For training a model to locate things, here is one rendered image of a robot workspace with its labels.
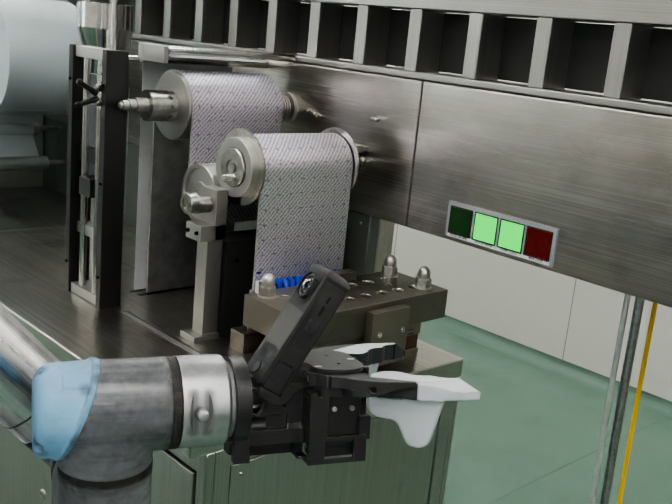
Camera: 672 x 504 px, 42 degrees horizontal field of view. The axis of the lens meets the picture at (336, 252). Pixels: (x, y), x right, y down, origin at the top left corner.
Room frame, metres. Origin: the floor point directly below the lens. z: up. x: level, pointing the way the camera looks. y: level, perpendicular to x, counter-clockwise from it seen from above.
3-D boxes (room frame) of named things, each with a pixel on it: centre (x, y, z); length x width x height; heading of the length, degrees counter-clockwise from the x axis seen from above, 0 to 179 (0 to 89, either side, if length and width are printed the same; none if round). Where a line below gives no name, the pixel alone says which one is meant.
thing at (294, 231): (1.71, 0.07, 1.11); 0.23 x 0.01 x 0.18; 134
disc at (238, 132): (1.67, 0.20, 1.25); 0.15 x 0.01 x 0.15; 44
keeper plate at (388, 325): (1.59, -0.11, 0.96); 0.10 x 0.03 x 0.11; 134
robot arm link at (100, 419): (0.64, 0.17, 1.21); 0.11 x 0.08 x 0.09; 111
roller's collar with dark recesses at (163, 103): (1.82, 0.40, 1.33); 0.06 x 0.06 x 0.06; 44
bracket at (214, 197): (1.66, 0.26, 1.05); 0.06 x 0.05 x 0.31; 134
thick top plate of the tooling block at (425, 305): (1.64, -0.04, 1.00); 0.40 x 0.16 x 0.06; 134
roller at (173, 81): (1.93, 0.28, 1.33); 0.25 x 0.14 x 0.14; 134
